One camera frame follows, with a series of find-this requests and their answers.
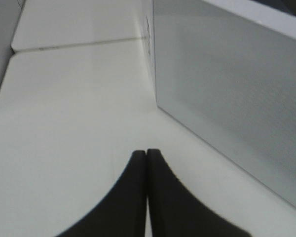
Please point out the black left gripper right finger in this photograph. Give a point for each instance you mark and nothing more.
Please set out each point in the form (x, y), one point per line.
(175, 211)

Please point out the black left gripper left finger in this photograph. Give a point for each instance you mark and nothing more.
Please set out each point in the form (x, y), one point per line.
(122, 212)

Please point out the white microwave door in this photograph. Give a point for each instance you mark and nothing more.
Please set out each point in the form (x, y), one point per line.
(226, 69)

